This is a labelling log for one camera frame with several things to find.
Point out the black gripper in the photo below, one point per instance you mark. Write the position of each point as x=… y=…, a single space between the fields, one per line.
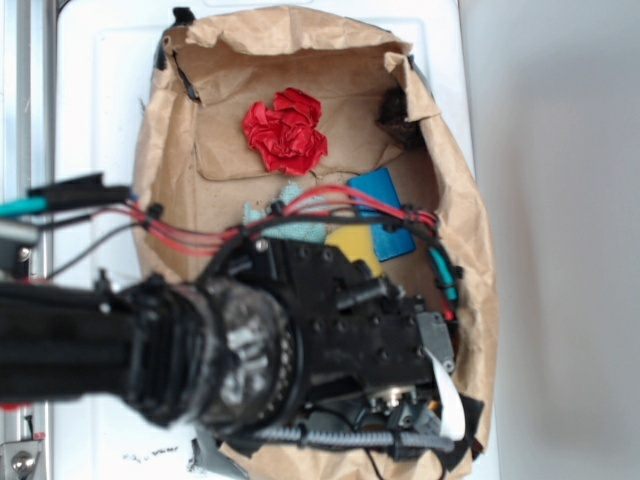
x=303 y=341

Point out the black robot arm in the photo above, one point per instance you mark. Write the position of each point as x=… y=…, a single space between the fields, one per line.
x=144 y=344

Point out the yellow sponge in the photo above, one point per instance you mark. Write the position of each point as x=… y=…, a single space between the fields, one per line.
x=356 y=243

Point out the red crumpled paper flower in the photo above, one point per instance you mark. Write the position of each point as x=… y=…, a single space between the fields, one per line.
x=286 y=135

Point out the brown paper bag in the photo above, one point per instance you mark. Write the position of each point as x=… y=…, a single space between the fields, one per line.
x=392 y=164

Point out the aluminium frame rail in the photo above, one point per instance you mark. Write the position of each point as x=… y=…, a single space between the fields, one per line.
x=28 y=87

